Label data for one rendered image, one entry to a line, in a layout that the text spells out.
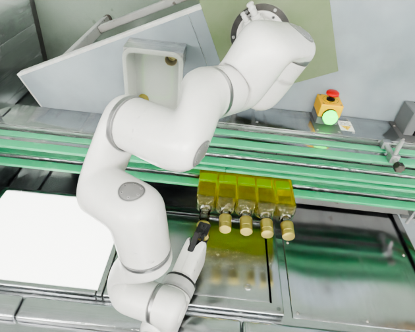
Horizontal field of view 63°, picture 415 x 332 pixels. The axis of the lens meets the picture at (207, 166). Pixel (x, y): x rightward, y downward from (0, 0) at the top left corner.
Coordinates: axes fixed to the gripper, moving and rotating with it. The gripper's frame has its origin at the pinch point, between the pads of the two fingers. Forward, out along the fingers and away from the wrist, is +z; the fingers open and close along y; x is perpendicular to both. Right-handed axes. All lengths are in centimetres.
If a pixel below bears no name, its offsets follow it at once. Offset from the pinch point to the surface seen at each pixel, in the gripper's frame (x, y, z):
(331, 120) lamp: -25, 19, 41
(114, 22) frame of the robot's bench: 73, 20, 82
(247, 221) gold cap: -10.1, 1.6, 7.7
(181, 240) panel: 7.7, -12.5, 5.0
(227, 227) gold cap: -5.6, 0.9, 4.0
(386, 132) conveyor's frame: -43, 15, 49
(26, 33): 115, 10, 71
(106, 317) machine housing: 15.8, -12.5, -23.3
